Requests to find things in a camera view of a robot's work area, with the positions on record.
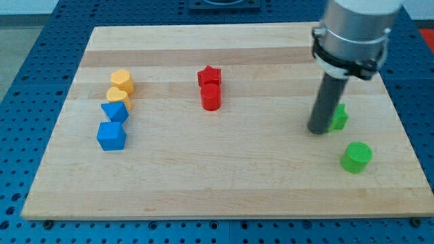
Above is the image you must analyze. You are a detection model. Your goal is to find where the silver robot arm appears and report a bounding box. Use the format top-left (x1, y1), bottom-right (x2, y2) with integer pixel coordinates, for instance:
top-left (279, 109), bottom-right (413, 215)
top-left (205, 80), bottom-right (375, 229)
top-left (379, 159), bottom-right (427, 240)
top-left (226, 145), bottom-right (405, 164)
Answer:
top-left (308, 0), bottom-right (402, 135)

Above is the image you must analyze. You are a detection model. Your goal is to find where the red cylinder block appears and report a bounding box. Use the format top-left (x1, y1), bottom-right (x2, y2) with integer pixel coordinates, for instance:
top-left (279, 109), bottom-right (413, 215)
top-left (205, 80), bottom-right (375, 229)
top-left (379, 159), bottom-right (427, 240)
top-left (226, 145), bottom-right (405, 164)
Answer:
top-left (200, 83), bottom-right (222, 111)

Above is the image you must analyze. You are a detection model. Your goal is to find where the yellow heart block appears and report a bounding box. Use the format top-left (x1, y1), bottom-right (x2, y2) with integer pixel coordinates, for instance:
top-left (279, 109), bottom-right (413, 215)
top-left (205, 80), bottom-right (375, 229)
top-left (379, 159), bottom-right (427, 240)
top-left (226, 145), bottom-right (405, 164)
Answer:
top-left (106, 87), bottom-right (132, 110)

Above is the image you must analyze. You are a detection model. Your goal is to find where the blue cube block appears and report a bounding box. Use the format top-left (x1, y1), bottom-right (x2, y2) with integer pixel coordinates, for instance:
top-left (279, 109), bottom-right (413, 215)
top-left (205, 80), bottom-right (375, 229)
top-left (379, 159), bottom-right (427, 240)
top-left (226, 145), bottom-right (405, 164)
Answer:
top-left (96, 122), bottom-right (126, 150)

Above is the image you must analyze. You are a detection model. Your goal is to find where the green cylinder block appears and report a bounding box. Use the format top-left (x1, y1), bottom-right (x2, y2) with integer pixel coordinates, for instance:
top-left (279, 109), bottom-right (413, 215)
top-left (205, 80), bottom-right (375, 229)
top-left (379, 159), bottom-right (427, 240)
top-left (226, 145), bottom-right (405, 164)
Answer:
top-left (340, 142), bottom-right (373, 174)

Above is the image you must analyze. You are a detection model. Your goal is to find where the red star block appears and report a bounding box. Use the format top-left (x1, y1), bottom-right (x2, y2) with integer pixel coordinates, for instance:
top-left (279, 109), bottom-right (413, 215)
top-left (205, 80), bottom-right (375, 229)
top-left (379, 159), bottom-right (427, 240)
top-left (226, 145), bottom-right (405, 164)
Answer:
top-left (197, 66), bottom-right (222, 87)

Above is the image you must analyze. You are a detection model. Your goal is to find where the yellow hexagon block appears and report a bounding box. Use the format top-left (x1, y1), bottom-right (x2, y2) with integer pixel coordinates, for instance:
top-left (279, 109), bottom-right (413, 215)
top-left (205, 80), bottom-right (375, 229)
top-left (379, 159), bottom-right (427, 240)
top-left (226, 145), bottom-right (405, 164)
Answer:
top-left (111, 69), bottom-right (135, 94)

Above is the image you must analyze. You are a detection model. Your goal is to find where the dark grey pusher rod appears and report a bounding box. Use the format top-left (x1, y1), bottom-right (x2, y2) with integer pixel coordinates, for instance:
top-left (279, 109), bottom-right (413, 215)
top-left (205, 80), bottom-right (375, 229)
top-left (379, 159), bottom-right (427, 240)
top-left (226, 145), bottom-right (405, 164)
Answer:
top-left (307, 73), bottom-right (349, 135)

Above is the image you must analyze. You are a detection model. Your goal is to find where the green star block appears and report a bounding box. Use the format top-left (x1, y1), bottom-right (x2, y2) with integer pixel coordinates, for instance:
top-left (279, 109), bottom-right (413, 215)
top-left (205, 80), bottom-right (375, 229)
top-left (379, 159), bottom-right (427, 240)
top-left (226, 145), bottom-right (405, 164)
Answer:
top-left (328, 104), bottom-right (349, 132)

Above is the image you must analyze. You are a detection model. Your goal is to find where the wooden board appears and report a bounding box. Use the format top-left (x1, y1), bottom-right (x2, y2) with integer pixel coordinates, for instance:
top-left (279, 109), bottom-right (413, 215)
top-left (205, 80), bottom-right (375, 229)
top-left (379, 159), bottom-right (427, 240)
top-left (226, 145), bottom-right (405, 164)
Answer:
top-left (21, 22), bottom-right (433, 220)

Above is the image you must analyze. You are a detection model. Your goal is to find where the blue triangle block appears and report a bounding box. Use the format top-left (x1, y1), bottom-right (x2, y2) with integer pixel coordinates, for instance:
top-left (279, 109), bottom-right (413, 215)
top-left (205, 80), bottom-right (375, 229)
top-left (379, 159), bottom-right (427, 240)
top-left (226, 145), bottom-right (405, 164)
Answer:
top-left (101, 102), bottom-right (130, 123)

